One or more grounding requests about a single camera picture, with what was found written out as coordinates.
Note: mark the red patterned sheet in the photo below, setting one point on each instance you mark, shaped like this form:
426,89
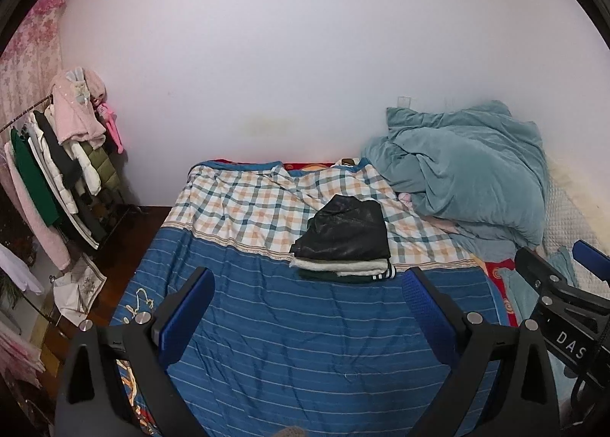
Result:
500,277

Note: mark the green folded garment white stripes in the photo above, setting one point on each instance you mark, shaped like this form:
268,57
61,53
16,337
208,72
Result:
376,275

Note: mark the green hanging garment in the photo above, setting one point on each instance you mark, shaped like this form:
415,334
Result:
33,180

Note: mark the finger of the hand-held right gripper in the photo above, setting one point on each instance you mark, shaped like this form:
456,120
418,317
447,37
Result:
538,270
591,256

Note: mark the blue striped bed cover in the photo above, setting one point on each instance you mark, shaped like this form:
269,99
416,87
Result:
309,346

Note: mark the green plant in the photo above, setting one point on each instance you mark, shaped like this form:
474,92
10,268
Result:
8,291

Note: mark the black hanging garment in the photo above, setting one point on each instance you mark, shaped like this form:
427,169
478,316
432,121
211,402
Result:
59,156

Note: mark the plaid quilt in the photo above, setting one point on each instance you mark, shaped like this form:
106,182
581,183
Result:
238,199

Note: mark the light pink coat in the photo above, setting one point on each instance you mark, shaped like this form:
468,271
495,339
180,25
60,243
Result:
43,237

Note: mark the white wall socket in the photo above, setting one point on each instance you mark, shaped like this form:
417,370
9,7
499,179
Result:
405,102

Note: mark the olive puffer jacket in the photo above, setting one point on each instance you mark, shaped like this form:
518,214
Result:
107,168

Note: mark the pale pink cloth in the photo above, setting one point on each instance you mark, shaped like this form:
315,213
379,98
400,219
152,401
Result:
431,222

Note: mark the teal duvet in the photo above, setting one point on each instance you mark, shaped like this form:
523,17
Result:
467,170

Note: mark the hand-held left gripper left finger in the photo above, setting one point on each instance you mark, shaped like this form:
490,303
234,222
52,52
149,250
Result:
186,313

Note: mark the pink folded bedding stack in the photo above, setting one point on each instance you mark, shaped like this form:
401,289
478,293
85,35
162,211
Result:
19,351

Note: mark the teal pillow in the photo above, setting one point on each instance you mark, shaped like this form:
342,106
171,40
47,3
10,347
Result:
519,294

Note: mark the white puffer jacket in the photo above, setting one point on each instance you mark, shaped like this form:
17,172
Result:
88,170

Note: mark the white hanging shirt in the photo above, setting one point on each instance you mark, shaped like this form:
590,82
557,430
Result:
16,270

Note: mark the metal clothes rack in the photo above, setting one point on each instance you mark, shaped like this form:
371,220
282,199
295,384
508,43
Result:
133,209

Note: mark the white fluffy folded sweater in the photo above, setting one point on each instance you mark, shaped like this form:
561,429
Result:
333,265

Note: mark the black leather jacket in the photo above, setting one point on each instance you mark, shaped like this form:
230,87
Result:
348,232

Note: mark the pink fluffy jacket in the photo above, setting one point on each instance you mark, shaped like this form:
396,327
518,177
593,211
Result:
74,108

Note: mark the hot pink garment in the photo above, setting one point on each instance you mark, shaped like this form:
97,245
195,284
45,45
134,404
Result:
114,130

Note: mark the white tote bag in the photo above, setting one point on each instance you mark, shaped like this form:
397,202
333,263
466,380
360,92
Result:
78,289

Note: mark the pink floral curtain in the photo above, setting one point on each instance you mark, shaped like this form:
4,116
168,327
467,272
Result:
28,46

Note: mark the white quilted mat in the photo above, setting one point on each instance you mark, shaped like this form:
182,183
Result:
567,213

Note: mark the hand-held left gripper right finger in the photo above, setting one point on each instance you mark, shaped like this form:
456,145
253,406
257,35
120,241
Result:
426,308

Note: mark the grey fuzzy top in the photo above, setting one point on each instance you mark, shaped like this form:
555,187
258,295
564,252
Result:
291,432

